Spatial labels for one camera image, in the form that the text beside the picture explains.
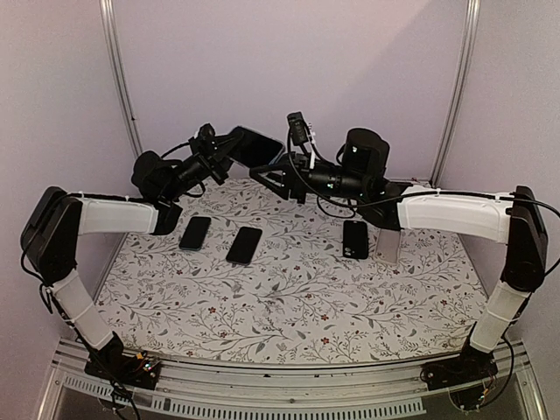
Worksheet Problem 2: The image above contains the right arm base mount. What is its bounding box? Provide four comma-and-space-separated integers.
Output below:
420, 356, 498, 390

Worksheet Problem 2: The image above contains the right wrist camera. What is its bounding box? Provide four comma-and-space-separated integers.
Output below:
287, 111, 316, 169

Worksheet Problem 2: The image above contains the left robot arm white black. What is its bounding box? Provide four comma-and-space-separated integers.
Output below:
20, 124, 244, 380

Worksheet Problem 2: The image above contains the right aluminium frame post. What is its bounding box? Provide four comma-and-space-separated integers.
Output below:
430, 0, 480, 186

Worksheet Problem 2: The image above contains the left aluminium frame post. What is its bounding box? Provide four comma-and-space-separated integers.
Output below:
99, 0, 144, 163

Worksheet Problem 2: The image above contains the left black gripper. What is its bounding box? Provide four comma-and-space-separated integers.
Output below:
162, 131, 248, 202

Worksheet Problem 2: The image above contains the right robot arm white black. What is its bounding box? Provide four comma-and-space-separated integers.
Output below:
249, 128, 550, 382

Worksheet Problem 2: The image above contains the front aluminium rail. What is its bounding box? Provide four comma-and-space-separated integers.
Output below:
38, 339, 549, 419

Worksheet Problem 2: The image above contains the aluminium frame post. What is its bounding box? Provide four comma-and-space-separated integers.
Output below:
99, 0, 144, 163
430, 0, 480, 186

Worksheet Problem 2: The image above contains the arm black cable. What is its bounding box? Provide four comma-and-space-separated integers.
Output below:
286, 126, 560, 395
159, 142, 196, 161

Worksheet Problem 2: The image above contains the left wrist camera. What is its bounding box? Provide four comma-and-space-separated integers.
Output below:
194, 123, 215, 143

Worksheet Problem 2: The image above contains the dark teal phone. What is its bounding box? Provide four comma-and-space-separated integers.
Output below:
178, 216, 211, 251

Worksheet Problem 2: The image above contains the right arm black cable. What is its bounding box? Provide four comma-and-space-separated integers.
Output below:
286, 126, 560, 395

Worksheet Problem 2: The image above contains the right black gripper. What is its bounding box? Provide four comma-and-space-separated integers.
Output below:
252, 150, 369, 202

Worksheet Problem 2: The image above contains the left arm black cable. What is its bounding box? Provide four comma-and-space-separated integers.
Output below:
159, 142, 196, 161

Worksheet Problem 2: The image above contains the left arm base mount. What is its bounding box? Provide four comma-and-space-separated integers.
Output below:
84, 351, 161, 390

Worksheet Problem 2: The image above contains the white clear phone case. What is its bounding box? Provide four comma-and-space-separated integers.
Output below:
374, 229, 402, 264

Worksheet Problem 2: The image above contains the floral patterned table mat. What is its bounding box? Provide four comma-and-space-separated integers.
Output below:
96, 178, 487, 365

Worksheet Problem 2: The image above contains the black phone case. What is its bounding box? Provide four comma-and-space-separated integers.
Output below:
342, 220, 369, 260

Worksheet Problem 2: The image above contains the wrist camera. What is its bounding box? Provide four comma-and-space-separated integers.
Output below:
287, 111, 316, 169
194, 123, 215, 143

